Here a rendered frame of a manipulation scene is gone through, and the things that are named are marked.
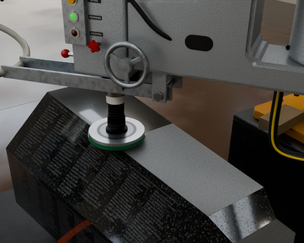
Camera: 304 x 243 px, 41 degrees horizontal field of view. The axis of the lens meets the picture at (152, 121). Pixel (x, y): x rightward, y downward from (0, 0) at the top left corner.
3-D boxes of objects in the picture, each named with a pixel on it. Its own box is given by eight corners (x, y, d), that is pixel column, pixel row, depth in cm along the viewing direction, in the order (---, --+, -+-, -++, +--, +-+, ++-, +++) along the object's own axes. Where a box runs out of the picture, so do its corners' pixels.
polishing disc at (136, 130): (137, 116, 165) (137, 114, 164) (150, 142, 147) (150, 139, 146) (85, 122, 160) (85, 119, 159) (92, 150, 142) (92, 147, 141)
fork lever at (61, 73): (186, 84, 144) (186, 70, 142) (167, 105, 128) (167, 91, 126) (28, 64, 168) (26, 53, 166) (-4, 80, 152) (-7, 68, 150)
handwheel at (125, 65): (158, 82, 129) (159, 36, 122) (147, 94, 121) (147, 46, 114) (117, 75, 134) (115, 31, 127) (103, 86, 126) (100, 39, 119)
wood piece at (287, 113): (283, 114, 186) (284, 104, 184) (303, 122, 179) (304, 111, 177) (257, 127, 174) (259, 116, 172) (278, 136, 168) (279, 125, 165)
